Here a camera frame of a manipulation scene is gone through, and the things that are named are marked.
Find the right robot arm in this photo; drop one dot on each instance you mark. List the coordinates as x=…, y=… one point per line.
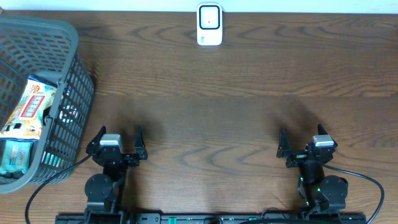
x=325, y=194

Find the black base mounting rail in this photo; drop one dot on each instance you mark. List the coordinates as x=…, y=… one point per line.
x=156, y=218

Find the green wet wipes pack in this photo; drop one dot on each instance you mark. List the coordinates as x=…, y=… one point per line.
x=15, y=156

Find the grey plastic shopping basket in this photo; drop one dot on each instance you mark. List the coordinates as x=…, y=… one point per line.
x=46, y=50

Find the yellow snack bag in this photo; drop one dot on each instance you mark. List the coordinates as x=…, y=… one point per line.
x=26, y=122

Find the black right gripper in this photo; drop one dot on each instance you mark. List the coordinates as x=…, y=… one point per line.
x=285, y=150

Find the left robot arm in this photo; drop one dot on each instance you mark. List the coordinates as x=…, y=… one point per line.
x=104, y=191

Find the white barcode scanner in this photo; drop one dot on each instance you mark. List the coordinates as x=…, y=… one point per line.
x=209, y=24

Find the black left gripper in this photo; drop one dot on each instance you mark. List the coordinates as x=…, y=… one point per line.
x=140, y=154

